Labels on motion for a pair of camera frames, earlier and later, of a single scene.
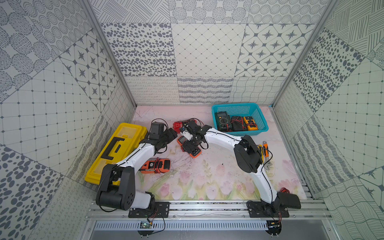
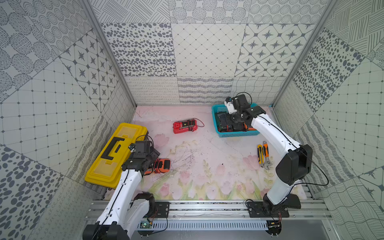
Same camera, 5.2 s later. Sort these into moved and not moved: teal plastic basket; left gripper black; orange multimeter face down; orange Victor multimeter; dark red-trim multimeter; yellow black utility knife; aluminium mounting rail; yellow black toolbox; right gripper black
Moved: right gripper black; left gripper black; orange Victor multimeter
Not moved: orange multimeter face down; yellow black utility knife; yellow black toolbox; teal plastic basket; dark red-trim multimeter; aluminium mounting rail
